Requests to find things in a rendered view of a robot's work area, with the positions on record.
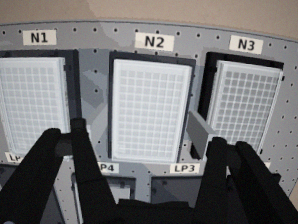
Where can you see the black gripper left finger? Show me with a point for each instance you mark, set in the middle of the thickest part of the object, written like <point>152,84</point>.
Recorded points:
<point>24,196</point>

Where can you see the white label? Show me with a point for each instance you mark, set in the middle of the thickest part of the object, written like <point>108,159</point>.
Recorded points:
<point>13,158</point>
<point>109,167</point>
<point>154,41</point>
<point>245,44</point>
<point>267,164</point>
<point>40,37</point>
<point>185,168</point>

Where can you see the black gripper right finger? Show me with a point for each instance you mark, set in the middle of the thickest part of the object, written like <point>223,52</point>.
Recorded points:
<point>262,198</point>

